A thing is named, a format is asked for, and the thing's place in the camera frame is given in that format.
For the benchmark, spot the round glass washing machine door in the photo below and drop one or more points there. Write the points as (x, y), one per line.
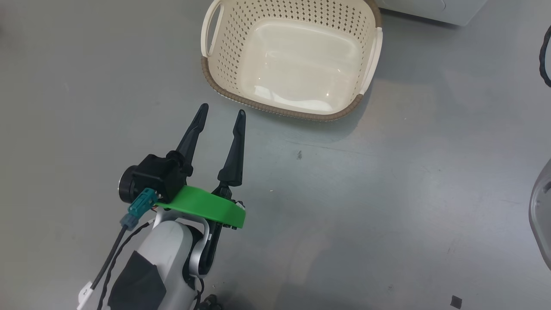
(543, 215)

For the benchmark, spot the small black floor scrap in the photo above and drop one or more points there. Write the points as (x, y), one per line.
(456, 302)

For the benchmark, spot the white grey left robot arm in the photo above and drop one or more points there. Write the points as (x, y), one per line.
(168, 245)

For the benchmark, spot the white washing machine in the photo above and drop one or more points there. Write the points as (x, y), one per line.
(430, 10)

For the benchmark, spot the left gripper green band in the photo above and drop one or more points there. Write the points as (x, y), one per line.
(202, 204)

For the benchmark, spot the cream perforated laundry basket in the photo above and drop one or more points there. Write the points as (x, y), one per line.
(301, 64)

